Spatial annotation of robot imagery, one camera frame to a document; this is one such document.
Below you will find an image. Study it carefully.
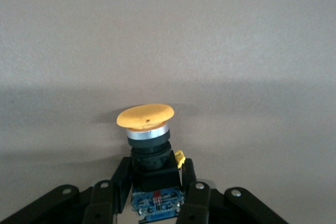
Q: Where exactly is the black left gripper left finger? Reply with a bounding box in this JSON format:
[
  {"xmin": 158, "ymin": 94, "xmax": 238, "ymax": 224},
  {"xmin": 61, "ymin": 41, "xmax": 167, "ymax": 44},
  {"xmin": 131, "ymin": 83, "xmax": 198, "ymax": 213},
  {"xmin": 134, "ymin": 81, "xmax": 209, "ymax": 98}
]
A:
[{"xmin": 0, "ymin": 156, "xmax": 133, "ymax": 224}]

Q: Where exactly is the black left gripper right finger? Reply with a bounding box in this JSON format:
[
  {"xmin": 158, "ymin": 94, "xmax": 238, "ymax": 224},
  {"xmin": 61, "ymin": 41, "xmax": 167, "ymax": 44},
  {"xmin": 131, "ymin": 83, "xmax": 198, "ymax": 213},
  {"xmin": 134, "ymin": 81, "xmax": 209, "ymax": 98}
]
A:
[{"xmin": 175, "ymin": 157, "xmax": 291, "ymax": 224}]

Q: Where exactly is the brown table mat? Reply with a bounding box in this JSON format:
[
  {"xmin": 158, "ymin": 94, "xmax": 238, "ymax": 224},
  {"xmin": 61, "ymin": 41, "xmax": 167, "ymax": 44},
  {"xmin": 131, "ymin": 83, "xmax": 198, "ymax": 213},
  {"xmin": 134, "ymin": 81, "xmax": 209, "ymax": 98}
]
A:
[{"xmin": 0, "ymin": 0, "xmax": 336, "ymax": 224}]

